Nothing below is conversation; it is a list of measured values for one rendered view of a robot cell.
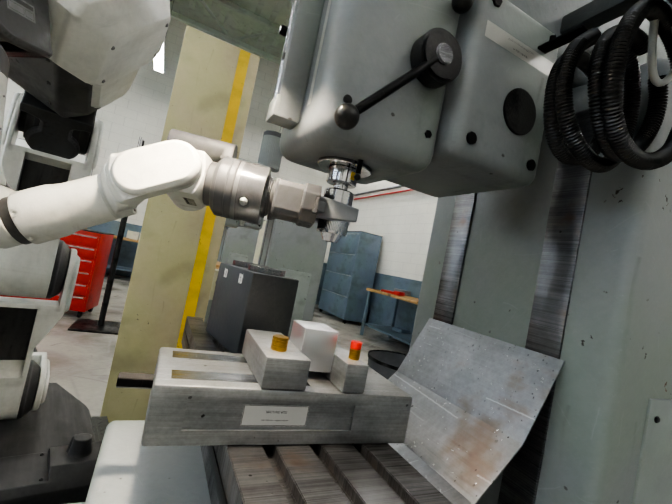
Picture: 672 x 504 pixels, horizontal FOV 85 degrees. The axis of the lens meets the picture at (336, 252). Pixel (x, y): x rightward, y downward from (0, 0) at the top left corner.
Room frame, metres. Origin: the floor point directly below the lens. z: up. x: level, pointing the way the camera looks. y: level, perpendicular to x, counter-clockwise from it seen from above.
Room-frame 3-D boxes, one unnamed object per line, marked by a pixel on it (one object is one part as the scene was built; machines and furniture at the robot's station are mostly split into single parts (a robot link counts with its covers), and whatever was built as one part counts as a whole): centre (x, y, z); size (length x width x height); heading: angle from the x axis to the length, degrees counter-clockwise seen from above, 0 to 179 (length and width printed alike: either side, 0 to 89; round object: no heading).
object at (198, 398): (0.54, 0.04, 0.97); 0.35 x 0.15 x 0.11; 113
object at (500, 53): (0.65, -0.16, 1.47); 0.24 x 0.19 x 0.26; 26
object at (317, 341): (0.56, 0.01, 1.03); 0.06 x 0.05 x 0.06; 23
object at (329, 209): (0.53, 0.01, 1.23); 0.06 x 0.02 x 0.03; 98
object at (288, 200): (0.55, 0.10, 1.23); 0.13 x 0.12 x 0.10; 8
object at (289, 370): (0.53, 0.06, 1.01); 0.15 x 0.06 x 0.04; 23
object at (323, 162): (0.56, 0.01, 1.31); 0.09 x 0.09 x 0.01
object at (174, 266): (2.09, 0.88, 1.15); 0.52 x 0.40 x 2.30; 116
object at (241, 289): (0.92, 0.19, 1.02); 0.22 x 0.12 x 0.20; 36
